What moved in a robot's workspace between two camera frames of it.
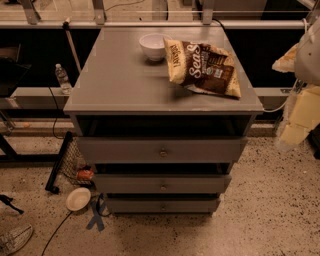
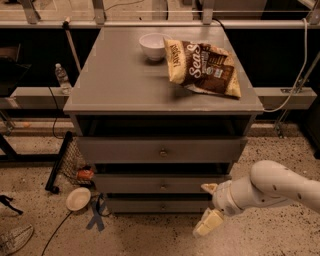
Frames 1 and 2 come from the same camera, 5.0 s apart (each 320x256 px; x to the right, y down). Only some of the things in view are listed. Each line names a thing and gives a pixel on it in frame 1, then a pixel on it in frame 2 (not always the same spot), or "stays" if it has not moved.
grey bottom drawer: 163,205 stays
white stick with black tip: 66,28 stays
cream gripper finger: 286,63 -> 211,187
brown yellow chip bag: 201,67 stays
